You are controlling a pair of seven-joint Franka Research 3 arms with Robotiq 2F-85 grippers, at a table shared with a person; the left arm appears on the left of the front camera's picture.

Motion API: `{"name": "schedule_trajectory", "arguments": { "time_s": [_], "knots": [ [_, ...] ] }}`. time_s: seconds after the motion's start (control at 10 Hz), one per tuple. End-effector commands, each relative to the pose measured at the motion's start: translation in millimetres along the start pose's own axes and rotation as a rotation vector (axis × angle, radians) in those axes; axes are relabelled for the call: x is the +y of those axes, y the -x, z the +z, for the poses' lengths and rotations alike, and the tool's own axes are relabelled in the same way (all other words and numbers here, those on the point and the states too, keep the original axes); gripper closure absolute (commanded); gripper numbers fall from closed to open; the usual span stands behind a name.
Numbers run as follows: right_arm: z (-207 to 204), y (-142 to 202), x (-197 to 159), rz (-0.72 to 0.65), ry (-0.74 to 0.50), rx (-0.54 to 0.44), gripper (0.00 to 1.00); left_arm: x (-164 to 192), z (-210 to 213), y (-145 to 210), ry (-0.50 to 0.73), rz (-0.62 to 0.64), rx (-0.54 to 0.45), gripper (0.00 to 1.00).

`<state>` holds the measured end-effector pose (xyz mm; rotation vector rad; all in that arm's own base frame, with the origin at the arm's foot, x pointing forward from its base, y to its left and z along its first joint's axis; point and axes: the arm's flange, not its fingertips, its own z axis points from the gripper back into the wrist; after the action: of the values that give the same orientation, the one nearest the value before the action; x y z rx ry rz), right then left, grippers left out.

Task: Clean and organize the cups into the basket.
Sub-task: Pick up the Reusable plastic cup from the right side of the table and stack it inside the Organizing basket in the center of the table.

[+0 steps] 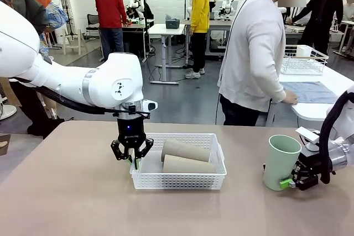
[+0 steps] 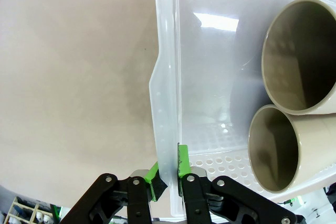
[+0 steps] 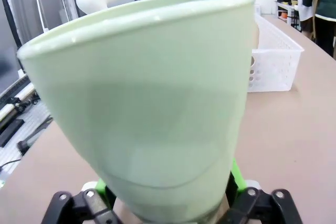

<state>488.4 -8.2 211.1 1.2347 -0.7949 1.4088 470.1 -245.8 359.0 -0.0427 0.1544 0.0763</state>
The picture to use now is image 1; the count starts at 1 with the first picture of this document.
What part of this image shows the white side table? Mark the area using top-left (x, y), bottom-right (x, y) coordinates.
top-left (264, 63), bottom-right (354, 126)

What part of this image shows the person right hand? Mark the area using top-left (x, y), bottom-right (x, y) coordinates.
top-left (282, 91), bottom-right (299, 106)

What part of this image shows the black right arm cable sleeve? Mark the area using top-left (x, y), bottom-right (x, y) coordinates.
top-left (319, 90), bottom-right (354, 184)

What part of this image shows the white step stool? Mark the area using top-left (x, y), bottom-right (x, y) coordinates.
top-left (61, 28), bottom-right (89, 55)

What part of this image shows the black office chair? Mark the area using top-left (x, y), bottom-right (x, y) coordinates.
top-left (86, 14), bottom-right (101, 38)

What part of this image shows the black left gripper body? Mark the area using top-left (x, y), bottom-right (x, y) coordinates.
top-left (117, 112), bottom-right (147, 148)

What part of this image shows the person in orange and blue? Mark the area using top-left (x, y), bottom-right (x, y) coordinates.
top-left (12, 0), bottom-right (70, 57)

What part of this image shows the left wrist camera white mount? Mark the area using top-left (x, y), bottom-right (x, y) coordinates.
top-left (142, 99), bottom-right (158, 112)

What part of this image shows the white round stand base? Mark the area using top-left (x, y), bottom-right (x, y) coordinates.
top-left (0, 104), bottom-right (17, 120)

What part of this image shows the black left arm cable sleeve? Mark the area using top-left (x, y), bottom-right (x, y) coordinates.
top-left (9, 77), bottom-right (152, 119)

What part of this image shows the pale green tall cup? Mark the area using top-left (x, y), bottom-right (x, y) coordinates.
top-left (262, 134), bottom-right (302, 192)

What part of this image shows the black tripod stand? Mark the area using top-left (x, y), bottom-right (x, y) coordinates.
top-left (56, 0), bottom-right (79, 41)

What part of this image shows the blue cloth towel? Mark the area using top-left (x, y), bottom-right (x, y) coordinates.
top-left (282, 81), bottom-right (339, 104)

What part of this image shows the brown tall cup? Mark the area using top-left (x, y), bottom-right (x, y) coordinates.
top-left (161, 139), bottom-right (211, 162)
top-left (162, 154), bottom-right (217, 174)

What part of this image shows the person in grey top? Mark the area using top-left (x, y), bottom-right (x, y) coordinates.
top-left (342, 0), bottom-right (354, 22)

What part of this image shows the person in grey vest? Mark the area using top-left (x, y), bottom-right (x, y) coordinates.
top-left (0, 0), bottom-right (66, 137)

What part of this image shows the person right forearm white sleeve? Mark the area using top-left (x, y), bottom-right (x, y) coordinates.
top-left (265, 61), bottom-right (287, 103)

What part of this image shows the white perforated plastic basket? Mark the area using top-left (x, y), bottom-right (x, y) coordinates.
top-left (129, 133), bottom-right (227, 191)

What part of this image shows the person in red hoodie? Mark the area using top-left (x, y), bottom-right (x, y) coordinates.
top-left (95, 0), bottom-right (128, 61)

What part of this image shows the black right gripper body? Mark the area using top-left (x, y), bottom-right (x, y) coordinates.
top-left (297, 151), bottom-right (323, 181)

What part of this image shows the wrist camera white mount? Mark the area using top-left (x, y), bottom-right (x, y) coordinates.
top-left (295, 126), bottom-right (323, 151)
top-left (142, 99), bottom-right (158, 112)

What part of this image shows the person in black sweater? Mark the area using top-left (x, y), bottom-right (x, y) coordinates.
top-left (290, 0), bottom-right (344, 54)

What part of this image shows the white standing desk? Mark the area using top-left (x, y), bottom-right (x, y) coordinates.
top-left (148, 23), bottom-right (186, 85)

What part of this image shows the white wire dish rack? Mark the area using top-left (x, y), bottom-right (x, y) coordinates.
top-left (280, 44), bottom-right (329, 76)

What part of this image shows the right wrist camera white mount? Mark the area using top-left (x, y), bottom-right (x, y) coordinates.
top-left (295, 126), bottom-right (323, 151)

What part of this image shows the black arm cable sleeve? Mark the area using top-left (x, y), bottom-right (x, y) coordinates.
top-left (319, 90), bottom-right (354, 184)
top-left (9, 77), bottom-right (152, 119)

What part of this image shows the person in white sweater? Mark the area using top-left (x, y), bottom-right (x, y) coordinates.
top-left (217, 0), bottom-right (299, 126)

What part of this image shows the person in yellow hoodie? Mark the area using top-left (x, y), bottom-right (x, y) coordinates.
top-left (184, 0), bottom-right (214, 79)

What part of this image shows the white cup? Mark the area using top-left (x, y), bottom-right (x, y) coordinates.
top-left (296, 45), bottom-right (314, 60)

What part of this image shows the dark grey storage bin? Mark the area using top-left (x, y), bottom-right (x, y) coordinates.
top-left (165, 14), bottom-right (180, 29)

